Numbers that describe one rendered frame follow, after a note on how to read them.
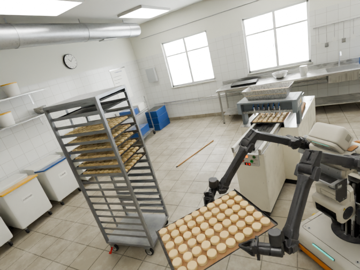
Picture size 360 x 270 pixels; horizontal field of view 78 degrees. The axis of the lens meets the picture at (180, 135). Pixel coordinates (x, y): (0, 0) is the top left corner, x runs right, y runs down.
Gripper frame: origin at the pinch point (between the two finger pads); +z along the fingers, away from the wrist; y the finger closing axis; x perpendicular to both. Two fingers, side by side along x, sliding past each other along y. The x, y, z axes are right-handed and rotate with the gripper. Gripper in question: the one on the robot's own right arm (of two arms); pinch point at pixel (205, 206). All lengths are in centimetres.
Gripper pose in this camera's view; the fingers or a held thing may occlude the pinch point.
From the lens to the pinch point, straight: 156.0
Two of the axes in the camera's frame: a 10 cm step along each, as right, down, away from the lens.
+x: 8.9, -0.8, -4.6
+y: -2.6, -9.0, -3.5
